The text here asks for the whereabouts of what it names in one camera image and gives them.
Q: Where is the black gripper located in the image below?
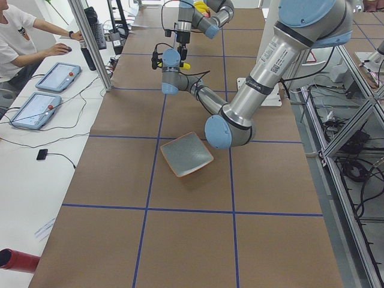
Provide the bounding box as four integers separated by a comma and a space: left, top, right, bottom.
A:
175, 31, 190, 44

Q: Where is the yellow banana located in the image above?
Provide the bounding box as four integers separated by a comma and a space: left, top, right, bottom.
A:
179, 62, 191, 70

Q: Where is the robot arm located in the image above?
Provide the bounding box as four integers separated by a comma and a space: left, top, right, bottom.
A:
161, 1, 353, 149
174, 1, 235, 45

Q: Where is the woven fruit basket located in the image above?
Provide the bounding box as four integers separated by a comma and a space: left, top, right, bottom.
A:
194, 1, 211, 17

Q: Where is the grey square plate orange rim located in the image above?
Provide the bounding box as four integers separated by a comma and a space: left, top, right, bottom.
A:
160, 132, 214, 178

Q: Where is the black keyboard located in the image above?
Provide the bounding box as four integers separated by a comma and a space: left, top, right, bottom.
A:
90, 23, 107, 50

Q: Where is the dark water bottle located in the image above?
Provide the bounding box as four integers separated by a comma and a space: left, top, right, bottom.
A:
79, 40, 96, 71

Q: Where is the far teach pendant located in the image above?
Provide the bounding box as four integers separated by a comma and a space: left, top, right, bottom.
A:
35, 62, 82, 92

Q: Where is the teach pendant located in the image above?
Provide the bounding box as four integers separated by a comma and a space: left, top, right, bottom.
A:
10, 92, 62, 130
35, 62, 82, 92

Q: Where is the near teach pendant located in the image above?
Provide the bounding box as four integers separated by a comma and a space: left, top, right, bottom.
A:
10, 92, 62, 130

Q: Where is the person in white shirt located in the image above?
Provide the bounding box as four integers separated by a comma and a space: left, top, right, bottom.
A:
1, 1, 83, 91

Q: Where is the black small puck device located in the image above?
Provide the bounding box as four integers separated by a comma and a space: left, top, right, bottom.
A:
36, 149, 48, 161

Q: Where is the red cylinder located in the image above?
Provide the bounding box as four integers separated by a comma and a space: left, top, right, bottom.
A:
1, 248, 40, 274

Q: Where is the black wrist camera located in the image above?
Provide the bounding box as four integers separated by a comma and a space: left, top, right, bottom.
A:
151, 50, 159, 70

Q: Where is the aluminium frame post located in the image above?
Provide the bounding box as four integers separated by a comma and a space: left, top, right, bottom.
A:
68, 0, 112, 92

